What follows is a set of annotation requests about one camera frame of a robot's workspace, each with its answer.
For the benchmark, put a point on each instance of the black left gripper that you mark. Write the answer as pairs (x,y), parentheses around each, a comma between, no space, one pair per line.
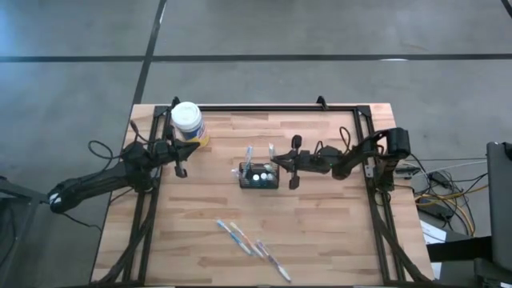
(166,151)

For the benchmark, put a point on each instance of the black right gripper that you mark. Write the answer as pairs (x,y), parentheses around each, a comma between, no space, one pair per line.
(312,162)

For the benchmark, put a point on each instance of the small white round object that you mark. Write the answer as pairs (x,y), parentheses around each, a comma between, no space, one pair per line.
(256,177)
(263,176)

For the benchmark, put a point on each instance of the orange toothbrush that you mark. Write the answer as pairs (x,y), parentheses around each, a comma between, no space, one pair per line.
(246,239)

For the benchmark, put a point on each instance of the purple toothbrush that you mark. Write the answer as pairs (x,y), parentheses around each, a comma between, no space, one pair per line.
(274,262)

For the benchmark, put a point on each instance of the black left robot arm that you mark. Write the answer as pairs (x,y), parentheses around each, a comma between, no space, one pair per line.
(92,184)

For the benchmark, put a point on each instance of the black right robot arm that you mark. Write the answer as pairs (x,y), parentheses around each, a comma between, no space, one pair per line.
(360,154)

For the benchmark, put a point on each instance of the Lysol wipes canister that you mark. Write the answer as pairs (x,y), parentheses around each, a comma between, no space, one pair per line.
(190,120)

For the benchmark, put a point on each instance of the black power brick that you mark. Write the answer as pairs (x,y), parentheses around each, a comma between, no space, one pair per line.
(436,211)

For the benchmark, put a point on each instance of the white paper sheet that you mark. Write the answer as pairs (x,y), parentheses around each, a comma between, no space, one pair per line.
(432,232)

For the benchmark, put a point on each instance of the dark grey stand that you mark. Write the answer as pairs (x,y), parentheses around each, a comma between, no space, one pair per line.
(24,196)

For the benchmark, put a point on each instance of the black stand foot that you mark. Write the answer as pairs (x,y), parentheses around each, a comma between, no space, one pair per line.
(460,250)

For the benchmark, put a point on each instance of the black cabinet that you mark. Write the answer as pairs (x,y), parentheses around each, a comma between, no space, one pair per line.
(500,200)

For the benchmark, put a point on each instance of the grey metal bracket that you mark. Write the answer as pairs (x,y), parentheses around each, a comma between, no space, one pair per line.
(370,172)

